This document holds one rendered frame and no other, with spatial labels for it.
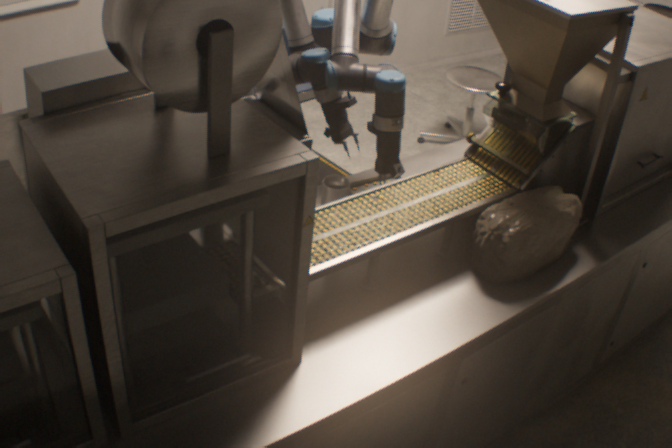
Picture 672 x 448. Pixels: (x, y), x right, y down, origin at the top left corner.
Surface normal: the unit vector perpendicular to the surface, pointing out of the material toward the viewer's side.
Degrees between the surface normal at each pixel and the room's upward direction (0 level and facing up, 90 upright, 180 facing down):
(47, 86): 0
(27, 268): 0
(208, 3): 90
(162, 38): 90
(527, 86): 90
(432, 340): 0
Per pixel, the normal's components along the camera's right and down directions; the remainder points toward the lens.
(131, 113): 0.07, -0.83
